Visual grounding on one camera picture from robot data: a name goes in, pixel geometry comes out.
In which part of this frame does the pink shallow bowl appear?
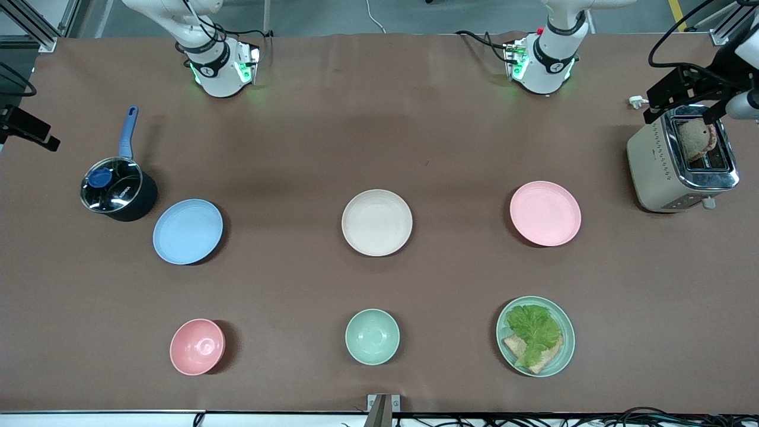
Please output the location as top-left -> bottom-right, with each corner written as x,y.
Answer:
509,180 -> 582,247

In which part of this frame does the blue shallow bowl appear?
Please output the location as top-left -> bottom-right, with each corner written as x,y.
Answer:
152,198 -> 224,266

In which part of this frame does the brown round bread slice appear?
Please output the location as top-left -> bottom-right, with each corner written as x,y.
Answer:
678,117 -> 718,162

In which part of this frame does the beige chrome toaster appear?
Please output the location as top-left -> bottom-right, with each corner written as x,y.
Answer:
626,104 -> 741,214

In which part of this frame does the glass lid with blue knob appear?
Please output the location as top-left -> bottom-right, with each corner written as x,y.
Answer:
81,156 -> 144,213

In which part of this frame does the green plate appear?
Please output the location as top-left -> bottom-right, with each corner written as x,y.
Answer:
496,295 -> 576,378

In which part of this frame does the green lettuce leaf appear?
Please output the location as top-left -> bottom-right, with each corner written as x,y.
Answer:
505,304 -> 563,368

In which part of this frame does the small pink deep bowl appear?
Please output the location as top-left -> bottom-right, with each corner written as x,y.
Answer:
170,318 -> 227,376

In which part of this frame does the toasted bread slice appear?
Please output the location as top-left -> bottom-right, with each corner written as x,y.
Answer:
503,333 -> 564,375

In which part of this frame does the beige shallow bowl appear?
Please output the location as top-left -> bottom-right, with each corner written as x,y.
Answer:
341,189 -> 414,257

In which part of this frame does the small green deep bowl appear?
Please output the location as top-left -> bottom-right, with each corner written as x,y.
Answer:
345,308 -> 401,366

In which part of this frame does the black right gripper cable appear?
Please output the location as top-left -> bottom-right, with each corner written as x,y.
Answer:
0,62 -> 37,98

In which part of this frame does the aluminium frame profile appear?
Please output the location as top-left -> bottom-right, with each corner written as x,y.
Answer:
0,0 -> 81,53
709,0 -> 759,47

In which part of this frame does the dark saucepan with blue handle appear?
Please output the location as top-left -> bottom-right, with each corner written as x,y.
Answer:
80,106 -> 160,223

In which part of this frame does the metal base bracket green light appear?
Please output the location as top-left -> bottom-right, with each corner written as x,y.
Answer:
503,37 -> 530,81
233,43 -> 261,85

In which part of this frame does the black arm base cable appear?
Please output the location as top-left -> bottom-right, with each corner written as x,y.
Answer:
455,30 -> 514,63
172,0 -> 275,43

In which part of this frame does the white cable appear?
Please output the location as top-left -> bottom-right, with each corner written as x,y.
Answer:
364,0 -> 387,34

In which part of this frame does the black cable bundle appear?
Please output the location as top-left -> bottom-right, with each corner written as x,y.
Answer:
338,406 -> 759,427

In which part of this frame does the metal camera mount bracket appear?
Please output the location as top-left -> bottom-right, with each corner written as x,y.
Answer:
366,393 -> 401,427

